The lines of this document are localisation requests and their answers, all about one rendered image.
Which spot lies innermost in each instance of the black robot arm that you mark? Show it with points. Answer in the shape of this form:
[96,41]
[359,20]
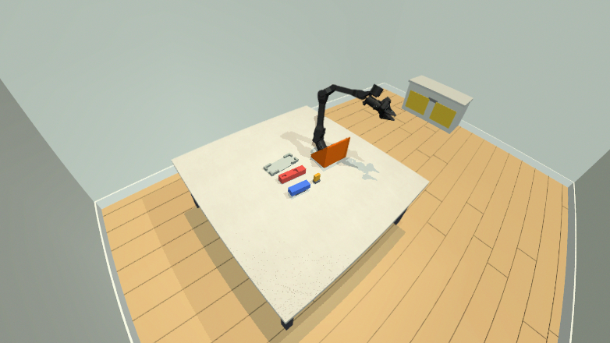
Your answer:
[319,131]

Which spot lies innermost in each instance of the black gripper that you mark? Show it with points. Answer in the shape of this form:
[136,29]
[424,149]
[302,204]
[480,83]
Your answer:
[384,110]

